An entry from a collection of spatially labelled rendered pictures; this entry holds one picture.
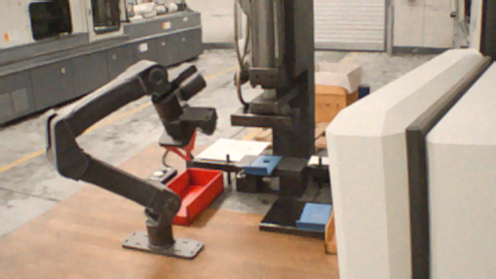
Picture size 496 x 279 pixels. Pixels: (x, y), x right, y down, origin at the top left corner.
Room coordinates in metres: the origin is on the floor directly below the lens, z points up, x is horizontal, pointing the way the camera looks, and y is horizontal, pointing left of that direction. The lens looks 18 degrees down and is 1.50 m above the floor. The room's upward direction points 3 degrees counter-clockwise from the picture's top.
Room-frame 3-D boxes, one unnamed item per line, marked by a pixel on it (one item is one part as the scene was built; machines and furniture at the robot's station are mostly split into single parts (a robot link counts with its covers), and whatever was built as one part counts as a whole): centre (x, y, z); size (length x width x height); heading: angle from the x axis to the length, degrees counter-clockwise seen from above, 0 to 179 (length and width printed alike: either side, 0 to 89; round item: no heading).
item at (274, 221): (1.12, -0.11, 0.91); 0.17 x 0.16 x 0.02; 70
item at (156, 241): (1.01, 0.23, 0.94); 0.20 x 0.07 x 0.08; 70
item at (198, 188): (1.24, 0.19, 0.93); 0.25 x 0.12 x 0.06; 160
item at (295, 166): (1.33, -0.05, 0.98); 0.20 x 0.10 x 0.01; 70
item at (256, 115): (1.40, -0.06, 1.22); 0.26 x 0.18 x 0.30; 160
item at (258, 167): (1.30, -0.03, 1.00); 0.15 x 0.07 x 0.03; 160
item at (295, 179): (1.33, -0.05, 0.94); 0.20 x 0.10 x 0.07; 70
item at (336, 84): (4.79, -0.82, 0.40); 0.67 x 0.60 x 0.50; 152
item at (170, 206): (1.02, 0.23, 1.00); 0.09 x 0.06 x 0.06; 35
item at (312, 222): (1.09, -0.15, 0.93); 0.15 x 0.07 x 0.03; 164
